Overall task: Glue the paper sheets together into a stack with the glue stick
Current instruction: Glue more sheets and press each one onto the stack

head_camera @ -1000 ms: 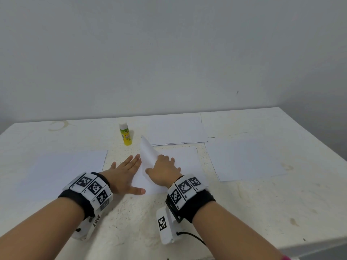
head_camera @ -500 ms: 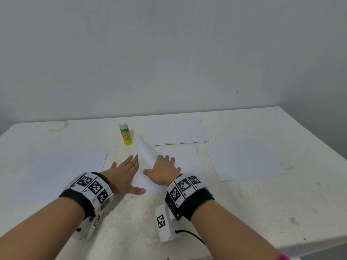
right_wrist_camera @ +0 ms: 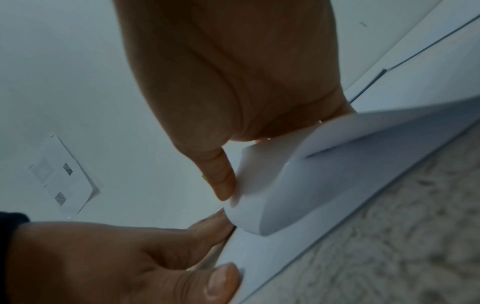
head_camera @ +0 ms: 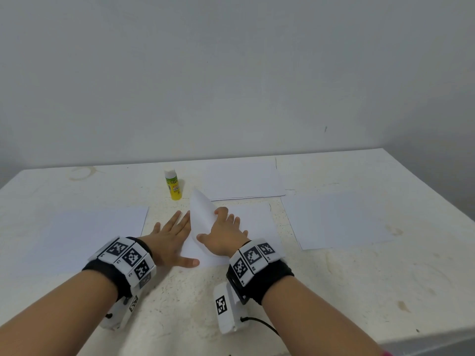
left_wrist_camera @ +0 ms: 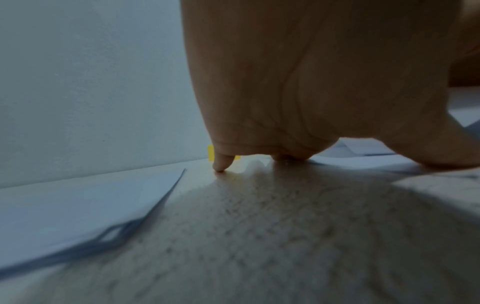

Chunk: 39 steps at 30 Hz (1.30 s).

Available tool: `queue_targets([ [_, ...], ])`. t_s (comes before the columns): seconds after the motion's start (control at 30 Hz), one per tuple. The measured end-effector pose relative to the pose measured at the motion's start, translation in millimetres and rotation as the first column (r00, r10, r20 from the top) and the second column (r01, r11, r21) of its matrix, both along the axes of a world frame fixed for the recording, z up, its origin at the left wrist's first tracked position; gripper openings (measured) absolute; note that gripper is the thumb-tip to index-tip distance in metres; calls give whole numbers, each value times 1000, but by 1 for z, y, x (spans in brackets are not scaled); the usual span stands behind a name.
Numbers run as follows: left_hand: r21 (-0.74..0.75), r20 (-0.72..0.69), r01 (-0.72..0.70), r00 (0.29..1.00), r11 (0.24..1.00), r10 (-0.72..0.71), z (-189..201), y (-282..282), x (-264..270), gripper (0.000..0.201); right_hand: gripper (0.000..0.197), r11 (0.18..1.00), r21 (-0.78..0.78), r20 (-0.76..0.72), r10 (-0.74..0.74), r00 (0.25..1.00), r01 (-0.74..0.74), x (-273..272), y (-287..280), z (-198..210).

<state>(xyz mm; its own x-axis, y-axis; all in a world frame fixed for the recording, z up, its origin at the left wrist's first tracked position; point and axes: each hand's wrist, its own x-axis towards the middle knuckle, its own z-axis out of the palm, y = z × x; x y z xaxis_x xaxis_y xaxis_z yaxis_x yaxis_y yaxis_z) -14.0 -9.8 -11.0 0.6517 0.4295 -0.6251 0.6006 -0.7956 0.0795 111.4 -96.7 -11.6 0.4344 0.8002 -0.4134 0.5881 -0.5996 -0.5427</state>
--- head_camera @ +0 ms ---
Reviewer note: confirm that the person's right hand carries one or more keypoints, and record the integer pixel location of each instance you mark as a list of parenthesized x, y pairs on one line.
[(226, 235)]

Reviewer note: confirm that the person's left hand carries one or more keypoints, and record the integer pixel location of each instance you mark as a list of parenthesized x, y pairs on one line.
[(169, 244)]

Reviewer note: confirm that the yellow glue stick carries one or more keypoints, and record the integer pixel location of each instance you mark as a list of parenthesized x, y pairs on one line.
[(174, 186)]

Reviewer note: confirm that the stack of white paper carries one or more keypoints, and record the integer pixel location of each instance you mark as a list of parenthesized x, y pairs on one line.
[(78, 237), (338, 218)]

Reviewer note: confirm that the person's right forearm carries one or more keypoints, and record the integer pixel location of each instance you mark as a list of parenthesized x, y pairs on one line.
[(319, 322)]

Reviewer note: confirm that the person's left forearm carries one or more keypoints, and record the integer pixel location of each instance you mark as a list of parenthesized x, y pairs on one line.
[(48, 319)]

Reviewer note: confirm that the black marker wristband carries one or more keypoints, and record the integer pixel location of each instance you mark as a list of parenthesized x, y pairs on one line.
[(260, 269), (122, 264)]

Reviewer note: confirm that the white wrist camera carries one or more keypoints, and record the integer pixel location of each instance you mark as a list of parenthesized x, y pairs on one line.
[(228, 307), (120, 311)]

